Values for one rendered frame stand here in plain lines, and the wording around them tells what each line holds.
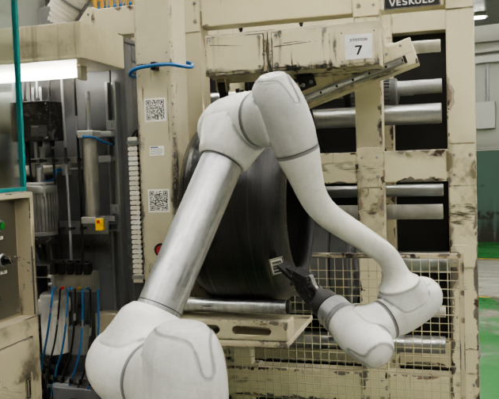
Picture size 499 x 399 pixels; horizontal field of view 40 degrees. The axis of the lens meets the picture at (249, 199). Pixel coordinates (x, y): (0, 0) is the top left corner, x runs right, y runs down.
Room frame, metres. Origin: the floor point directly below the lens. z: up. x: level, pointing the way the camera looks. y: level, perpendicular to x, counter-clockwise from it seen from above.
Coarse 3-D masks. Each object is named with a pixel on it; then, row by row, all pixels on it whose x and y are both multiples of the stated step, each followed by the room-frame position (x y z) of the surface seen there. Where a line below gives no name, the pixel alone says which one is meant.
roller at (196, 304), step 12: (192, 300) 2.11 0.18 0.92; (204, 300) 2.10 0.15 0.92; (216, 300) 2.09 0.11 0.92; (228, 300) 2.08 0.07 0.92; (240, 300) 2.07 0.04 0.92; (252, 300) 2.06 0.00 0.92; (264, 300) 2.05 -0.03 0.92; (276, 300) 2.04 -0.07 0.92; (288, 300) 2.04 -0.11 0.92; (228, 312) 2.09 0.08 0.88; (240, 312) 2.07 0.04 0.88; (252, 312) 2.06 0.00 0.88; (264, 312) 2.05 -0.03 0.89; (276, 312) 2.04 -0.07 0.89; (288, 312) 2.03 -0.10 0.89
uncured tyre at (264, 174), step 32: (192, 160) 2.01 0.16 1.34; (256, 160) 1.94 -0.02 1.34; (256, 192) 1.91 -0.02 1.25; (288, 192) 2.47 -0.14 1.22; (224, 224) 1.93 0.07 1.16; (256, 224) 1.91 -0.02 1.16; (288, 224) 2.46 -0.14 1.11; (224, 256) 1.96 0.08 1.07; (256, 256) 1.93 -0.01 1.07; (288, 256) 2.00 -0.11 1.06; (224, 288) 2.04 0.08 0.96; (256, 288) 2.01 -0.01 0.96; (288, 288) 2.06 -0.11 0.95
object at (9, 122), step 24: (0, 0) 2.00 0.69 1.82; (0, 24) 1.99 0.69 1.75; (0, 48) 1.99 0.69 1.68; (0, 72) 1.98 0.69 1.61; (0, 96) 1.98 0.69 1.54; (0, 120) 1.97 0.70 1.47; (0, 144) 1.97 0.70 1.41; (24, 144) 2.06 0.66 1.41; (0, 168) 1.96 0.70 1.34; (24, 168) 2.06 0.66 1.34; (0, 192) 1.95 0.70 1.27
